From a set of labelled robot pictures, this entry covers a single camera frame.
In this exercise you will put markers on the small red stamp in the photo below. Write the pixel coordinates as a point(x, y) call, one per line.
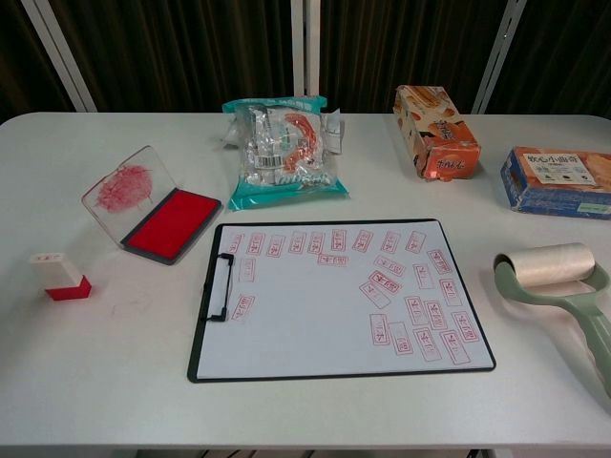
point(55, 276)

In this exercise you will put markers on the red ink pad clear lid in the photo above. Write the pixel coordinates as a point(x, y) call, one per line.
point(176, 224)

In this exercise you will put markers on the teal silver snack bag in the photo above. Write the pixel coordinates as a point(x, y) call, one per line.
point(286, 157)

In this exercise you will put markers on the white stamped paper sheet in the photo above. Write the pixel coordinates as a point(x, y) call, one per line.
point(305, 324)

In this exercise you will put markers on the small silver sachet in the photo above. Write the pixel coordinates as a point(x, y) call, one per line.
point(335, 131)

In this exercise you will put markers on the tall orange biscuit box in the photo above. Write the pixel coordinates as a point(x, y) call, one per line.
point(439, 138)

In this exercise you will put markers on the black clipboard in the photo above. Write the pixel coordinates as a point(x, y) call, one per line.
point(192, 362)

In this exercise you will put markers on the green lint roller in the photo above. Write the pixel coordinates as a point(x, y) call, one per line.
point(549, 267)

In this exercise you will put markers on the flat orange blue cookie box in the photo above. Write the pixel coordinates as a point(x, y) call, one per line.
point(558, 181)

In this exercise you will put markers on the white partition post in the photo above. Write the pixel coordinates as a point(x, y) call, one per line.
point(305, 47)
point(59, 57)
point(499, 57)

